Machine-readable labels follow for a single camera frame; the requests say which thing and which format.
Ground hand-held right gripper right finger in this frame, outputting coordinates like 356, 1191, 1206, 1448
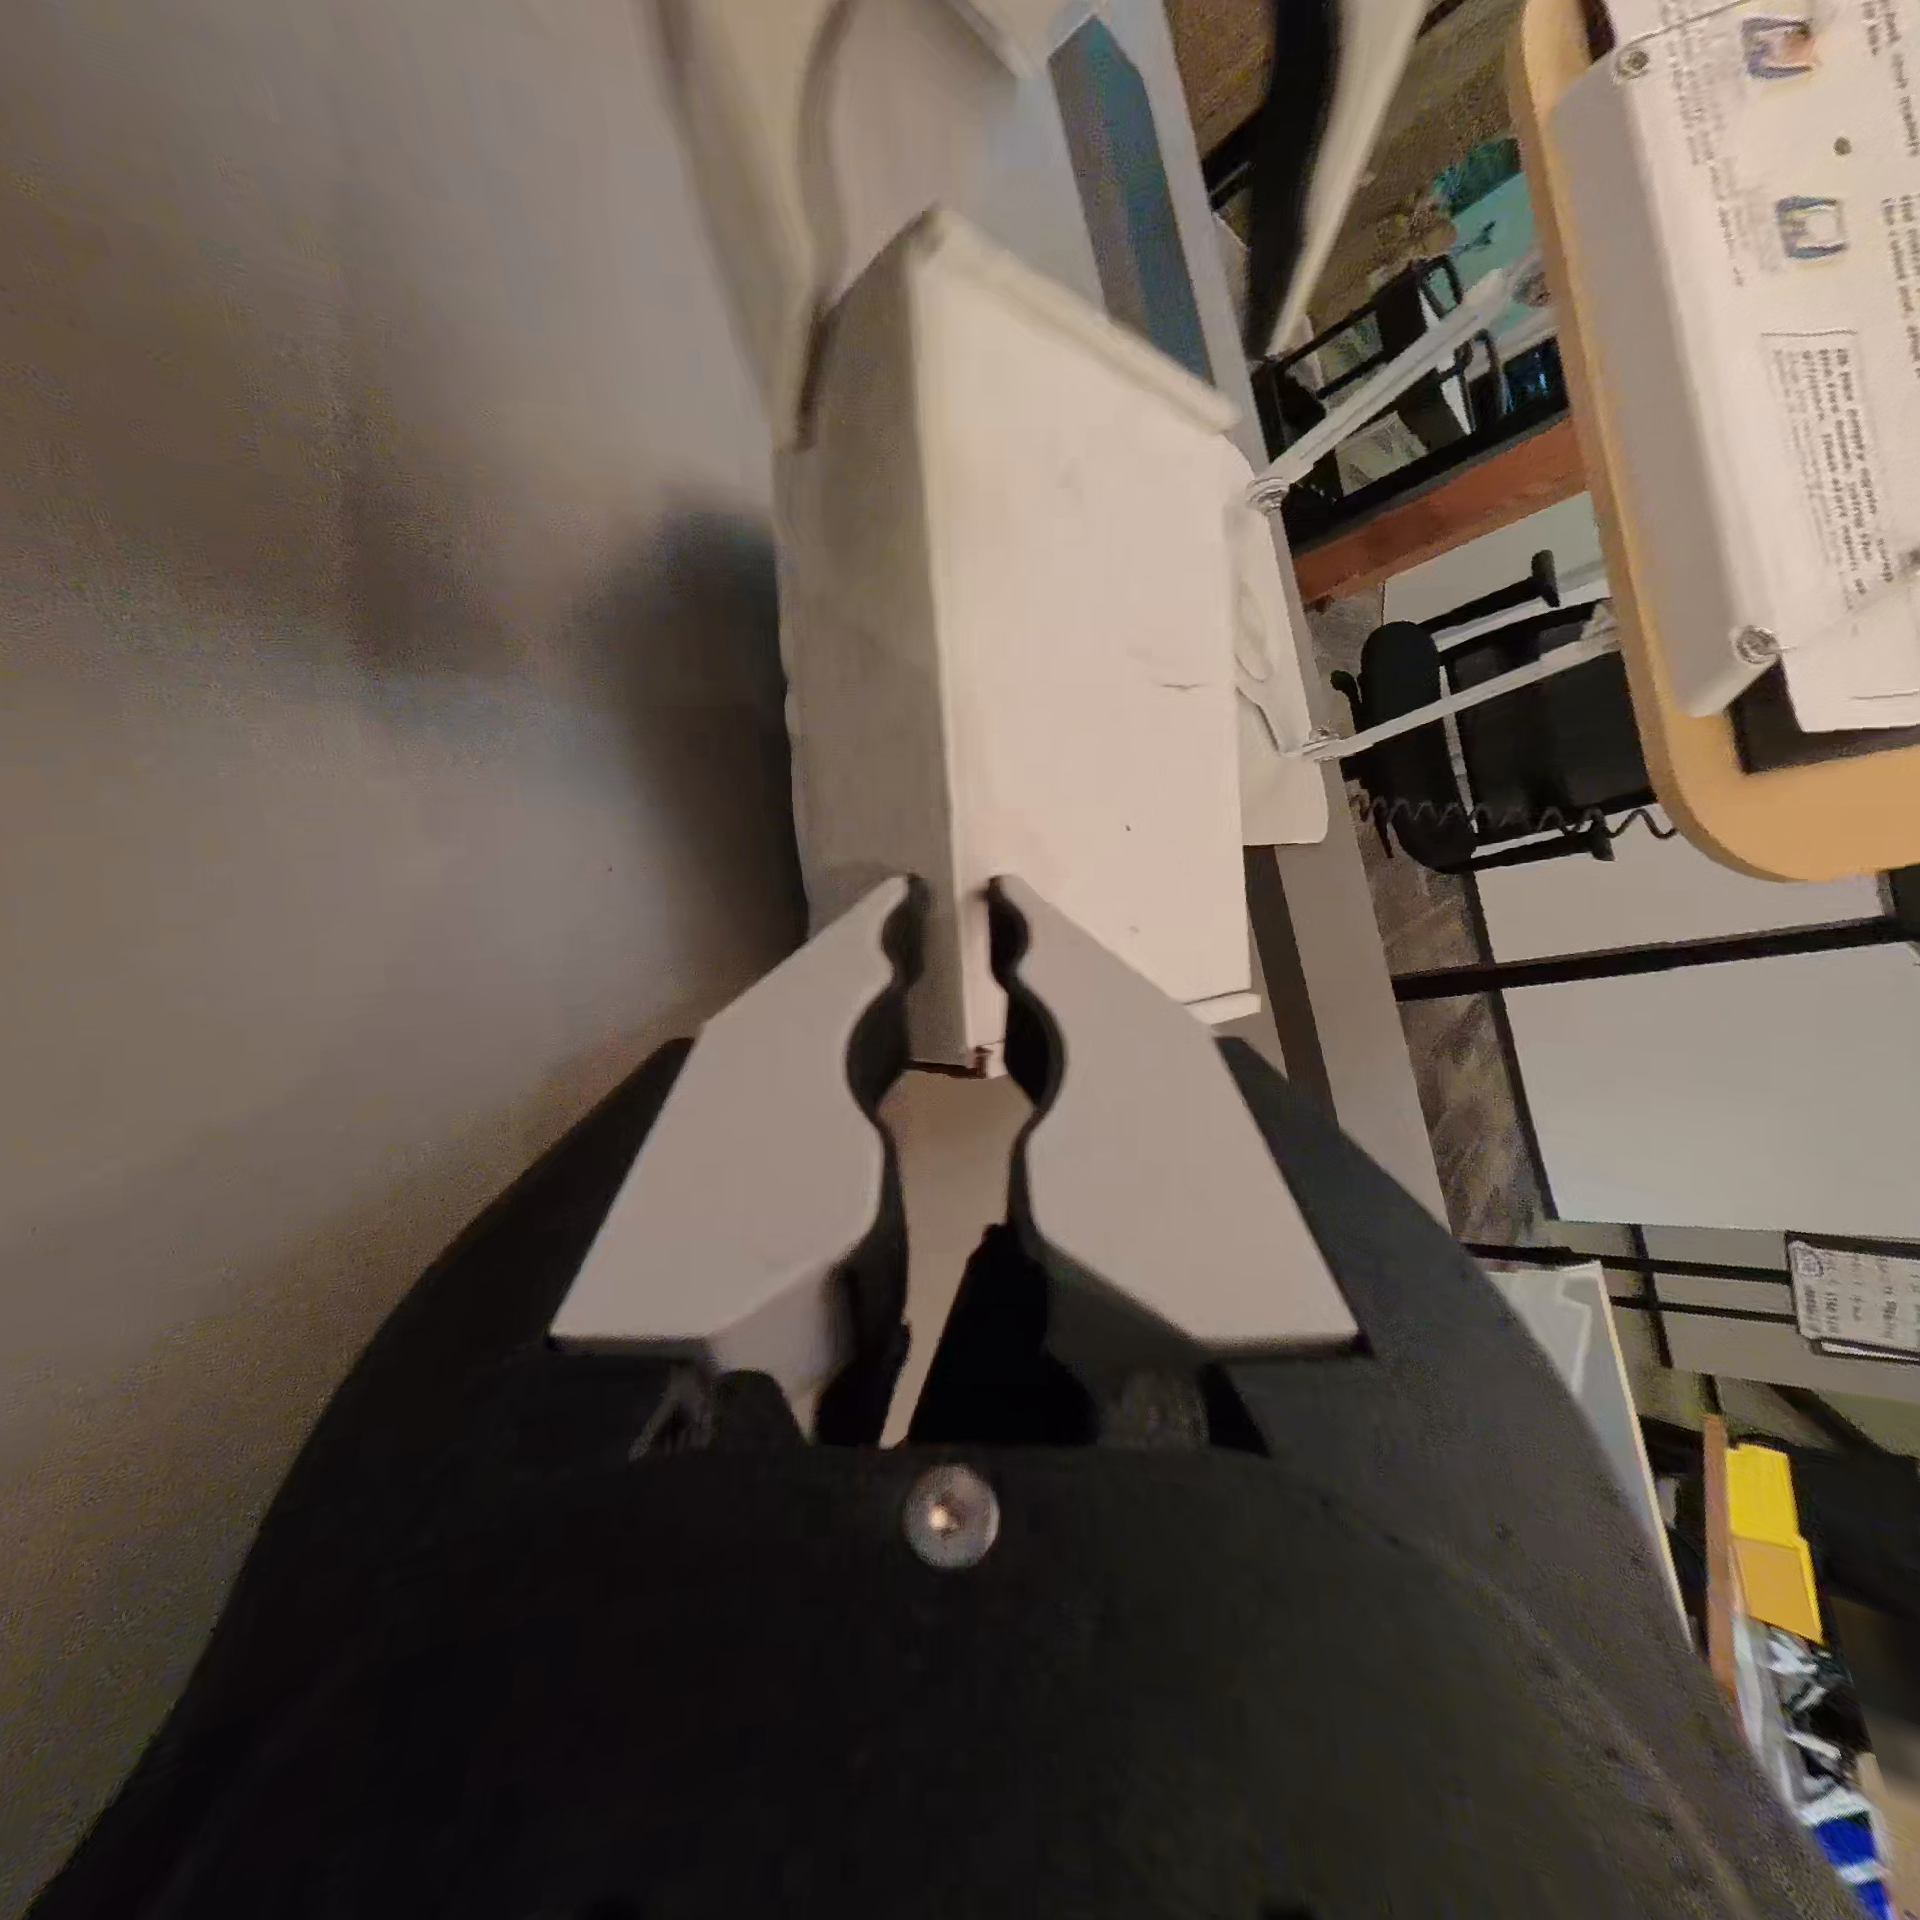
983, 872, 1366, 1389

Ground white printed instruction panel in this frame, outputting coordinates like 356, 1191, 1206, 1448
1545, 0, 1920, 723

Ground black metal pole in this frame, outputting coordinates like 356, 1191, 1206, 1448
1395, 914, 1920, 1003

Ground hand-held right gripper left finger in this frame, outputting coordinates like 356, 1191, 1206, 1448
546, 872, 922, 1389

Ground black coiled cable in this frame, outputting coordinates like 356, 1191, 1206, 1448
1358, 795, 1673, 868

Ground yellow box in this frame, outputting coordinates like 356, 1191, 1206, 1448
1725, 1440, 1825, 1643

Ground black office chair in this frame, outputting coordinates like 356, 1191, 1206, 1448
1334, 555, 1653, 872

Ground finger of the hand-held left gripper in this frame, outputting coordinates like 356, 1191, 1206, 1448
1245, 0, 1444, 362
661, 0, 847, 454

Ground white cardboard box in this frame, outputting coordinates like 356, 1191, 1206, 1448
773, 207, 1261, 1082

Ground small printed sign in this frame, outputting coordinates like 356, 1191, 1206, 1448
1786, 1230, 1920, 1360

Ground translucent plastic container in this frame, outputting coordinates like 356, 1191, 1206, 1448
1477, 1260, 1667, 1562

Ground brown wooden panel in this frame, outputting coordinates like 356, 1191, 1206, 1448
1295, 421, 1594, 600

